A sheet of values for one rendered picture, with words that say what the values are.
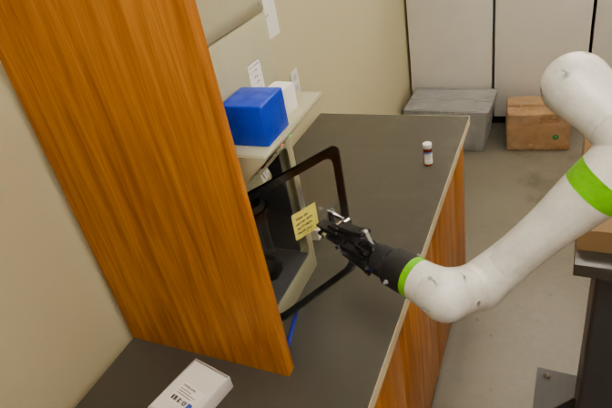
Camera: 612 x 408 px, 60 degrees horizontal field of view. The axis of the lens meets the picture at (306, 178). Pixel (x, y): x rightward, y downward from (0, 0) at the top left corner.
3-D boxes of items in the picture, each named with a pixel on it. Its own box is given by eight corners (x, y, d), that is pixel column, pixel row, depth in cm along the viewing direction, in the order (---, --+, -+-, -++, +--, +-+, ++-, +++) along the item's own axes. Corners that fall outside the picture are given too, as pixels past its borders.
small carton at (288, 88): (269, 114, 122) (263, 89, 119) (280, 104, 126) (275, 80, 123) (287, 115, 120) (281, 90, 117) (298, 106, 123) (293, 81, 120)
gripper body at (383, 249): (404, 270, 121) (374, 254, 128) (402, 241, 117) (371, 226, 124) (382, 289, 118) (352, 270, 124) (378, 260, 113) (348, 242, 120)
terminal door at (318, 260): (270, 328, 136) (234, 199, 116) (355, 266, 151) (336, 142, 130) (272, 329, 136) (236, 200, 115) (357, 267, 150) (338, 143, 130)
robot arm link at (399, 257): (392, 274, 108) (396, 306, 113) (430, 245, 114) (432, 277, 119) (372, 261, 113) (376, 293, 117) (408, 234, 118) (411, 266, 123)
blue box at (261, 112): (228, 145, 112) (217, 106, 107) (249, 124, 119) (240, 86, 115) (270, 147, 107) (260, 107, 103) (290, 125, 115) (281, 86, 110)
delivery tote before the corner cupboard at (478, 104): (405, 149, 403) (402, 109, 387) (419, 124, 434) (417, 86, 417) (487, 155, 376) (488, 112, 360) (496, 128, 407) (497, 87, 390)
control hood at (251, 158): (227, 195, 114) (215, 154, 109) (289, 126, 138) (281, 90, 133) (273, 199, 109) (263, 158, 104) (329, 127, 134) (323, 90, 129)
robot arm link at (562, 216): (555, 170, 98) (599, 218, 92) (580, 171, 106) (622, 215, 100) (433, 282, 118) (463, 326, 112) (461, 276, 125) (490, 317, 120)
